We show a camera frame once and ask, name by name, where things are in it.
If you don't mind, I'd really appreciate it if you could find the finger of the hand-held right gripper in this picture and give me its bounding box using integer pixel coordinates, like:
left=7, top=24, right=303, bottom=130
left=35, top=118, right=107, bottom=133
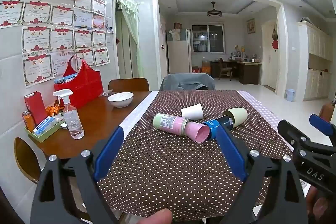
left=309, top=114, right=336, bottom=147
left=277, top=119, right=313, bottom=159

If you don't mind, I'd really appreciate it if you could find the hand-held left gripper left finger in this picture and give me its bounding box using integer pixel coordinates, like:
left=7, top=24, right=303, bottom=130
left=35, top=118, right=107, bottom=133
left=31, top=126, right=124, bottom=224

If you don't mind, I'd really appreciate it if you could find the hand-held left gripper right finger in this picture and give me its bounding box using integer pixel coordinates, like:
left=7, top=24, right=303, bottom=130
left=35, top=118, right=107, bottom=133
left=209, top=123, right=308, bottom=224

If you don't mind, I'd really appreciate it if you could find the dark blue cup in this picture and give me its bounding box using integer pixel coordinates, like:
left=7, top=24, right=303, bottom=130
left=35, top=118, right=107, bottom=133
left=218, top=115, right=235, bottom=133

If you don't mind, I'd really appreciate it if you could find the beige green cup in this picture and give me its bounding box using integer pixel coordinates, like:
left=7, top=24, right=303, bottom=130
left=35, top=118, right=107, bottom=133
left=222, top=107, right=248, bottom=128

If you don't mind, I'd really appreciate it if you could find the white paper cup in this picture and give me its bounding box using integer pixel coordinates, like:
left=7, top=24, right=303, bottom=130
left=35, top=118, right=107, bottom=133
left=181, top=104, right=204, bottom=120

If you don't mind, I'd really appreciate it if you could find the pale pink cup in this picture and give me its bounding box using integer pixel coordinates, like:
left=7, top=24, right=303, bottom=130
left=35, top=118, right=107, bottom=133
left=171, top=116, right=192, bottom=137

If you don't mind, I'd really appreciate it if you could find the light green cup with label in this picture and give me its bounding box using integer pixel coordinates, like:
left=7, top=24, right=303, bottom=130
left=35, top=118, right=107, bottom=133
left=153, top=113, right=176, bottom=132

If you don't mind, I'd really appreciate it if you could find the person's right hand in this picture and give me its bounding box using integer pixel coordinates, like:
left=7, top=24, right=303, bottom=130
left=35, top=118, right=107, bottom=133
left=305, top=185, right=336, bottom=224

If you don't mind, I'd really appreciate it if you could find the person's left hand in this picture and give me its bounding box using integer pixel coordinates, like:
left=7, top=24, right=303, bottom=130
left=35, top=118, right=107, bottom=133
left=131, top=208, right=173, bottom=224

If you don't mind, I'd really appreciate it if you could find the brown chair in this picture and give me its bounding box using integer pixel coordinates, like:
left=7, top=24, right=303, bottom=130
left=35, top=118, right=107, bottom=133
left=318, top=103, right=336, bottom=122

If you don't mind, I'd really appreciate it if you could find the clear spray bottle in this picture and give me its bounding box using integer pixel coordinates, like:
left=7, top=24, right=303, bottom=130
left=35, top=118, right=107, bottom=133
left=53, top=89, right=85, bottom=139

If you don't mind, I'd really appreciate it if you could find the white bowl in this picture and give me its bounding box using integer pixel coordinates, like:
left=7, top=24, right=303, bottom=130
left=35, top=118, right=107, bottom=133
left=107, top=92, right=134, bottom=108

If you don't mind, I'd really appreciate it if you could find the brown polka dot tablecloth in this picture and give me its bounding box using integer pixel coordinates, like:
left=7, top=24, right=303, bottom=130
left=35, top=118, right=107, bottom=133
left=97, top=90, right=294, bottom=214

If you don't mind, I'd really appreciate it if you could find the green tray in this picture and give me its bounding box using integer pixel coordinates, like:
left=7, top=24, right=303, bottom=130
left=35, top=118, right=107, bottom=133
left=24, top=113, right=67, bottom=143

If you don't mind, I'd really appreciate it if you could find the blue and white box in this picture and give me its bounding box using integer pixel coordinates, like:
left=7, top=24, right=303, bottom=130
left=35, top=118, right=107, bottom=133
left=33, top=116, right=59, bottom=135

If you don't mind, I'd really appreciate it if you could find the orange snack packet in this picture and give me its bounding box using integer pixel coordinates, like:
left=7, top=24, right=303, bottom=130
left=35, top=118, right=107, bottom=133
left=45, top=105, right=64, bottom=116

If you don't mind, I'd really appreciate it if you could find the red tote basket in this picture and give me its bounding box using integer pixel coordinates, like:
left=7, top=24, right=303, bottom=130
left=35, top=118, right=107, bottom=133
left=54, top=55, right=104, bottom=109

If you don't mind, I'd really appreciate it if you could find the white door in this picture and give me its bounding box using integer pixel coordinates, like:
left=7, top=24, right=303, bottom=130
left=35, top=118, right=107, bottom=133
left=262, top=21, right=278, bottom=90

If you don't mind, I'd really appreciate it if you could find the dark wooden desk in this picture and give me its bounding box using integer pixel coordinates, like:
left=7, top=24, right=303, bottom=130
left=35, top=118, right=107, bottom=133
left=210, top=58, right=262, bottom=85

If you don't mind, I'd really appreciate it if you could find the chair with grey jacket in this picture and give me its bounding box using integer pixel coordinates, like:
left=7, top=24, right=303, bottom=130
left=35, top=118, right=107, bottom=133
left=159, top=73, right=216, bottom=91

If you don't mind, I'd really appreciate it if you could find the dark wooden desk chair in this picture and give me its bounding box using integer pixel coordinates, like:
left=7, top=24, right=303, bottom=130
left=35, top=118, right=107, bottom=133
left=218, top=57, right=233, bottom=81

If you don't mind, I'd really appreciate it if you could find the red box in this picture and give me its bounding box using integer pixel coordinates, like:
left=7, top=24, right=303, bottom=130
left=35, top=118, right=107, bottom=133
left=24, top=92, right=48, bottom=125

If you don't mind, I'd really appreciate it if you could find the orange can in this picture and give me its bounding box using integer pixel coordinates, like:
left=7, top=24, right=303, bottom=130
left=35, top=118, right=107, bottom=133
left=22, top=111, right=35, bottom=133

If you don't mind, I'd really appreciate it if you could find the red door decoration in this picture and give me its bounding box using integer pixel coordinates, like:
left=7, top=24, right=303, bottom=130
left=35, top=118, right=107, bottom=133
left=271, top=25, right=279, bottom=51

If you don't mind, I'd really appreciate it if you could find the white refrigerator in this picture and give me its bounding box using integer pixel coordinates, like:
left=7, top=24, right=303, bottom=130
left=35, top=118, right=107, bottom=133
left=166, top=28, right=192, bottom=74

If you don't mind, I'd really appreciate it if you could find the small framed picture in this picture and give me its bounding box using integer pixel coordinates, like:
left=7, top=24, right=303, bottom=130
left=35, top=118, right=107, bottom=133
left=246, top=18, right=256, bottom=34

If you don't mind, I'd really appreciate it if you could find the window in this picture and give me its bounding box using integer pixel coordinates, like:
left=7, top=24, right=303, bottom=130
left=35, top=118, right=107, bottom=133
left=192, top=25, right=225, bottom=53

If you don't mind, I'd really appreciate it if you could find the green door curtain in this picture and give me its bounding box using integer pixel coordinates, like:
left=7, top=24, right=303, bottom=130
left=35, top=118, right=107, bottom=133
left=115, top=0, right=144, bottom=78

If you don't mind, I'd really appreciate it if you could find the ceiling fan lamp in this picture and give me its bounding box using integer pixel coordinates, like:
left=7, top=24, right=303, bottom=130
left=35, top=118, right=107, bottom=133
left=207, top=1, right=222, bottom=18

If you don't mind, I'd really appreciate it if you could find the white wall cabinet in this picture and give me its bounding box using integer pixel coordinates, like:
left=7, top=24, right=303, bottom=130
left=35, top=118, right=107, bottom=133
left=297, top=20, right=334, bottom=102

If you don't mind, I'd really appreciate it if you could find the group of wall certificates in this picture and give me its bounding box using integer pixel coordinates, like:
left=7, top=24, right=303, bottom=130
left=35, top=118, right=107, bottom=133
left=0, top=0, right=115, bottom=88

